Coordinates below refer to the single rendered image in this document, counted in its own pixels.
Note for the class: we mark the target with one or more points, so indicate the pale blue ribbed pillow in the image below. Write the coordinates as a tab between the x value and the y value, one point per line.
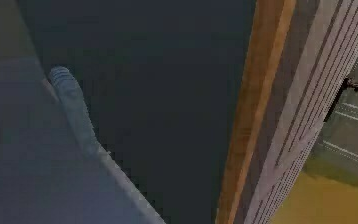
74	106

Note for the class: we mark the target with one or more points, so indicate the orange wooden door frame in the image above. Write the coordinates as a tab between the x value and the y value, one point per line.
253	110

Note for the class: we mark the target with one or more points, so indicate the grey panelled room door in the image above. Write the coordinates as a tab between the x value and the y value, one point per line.
348	133

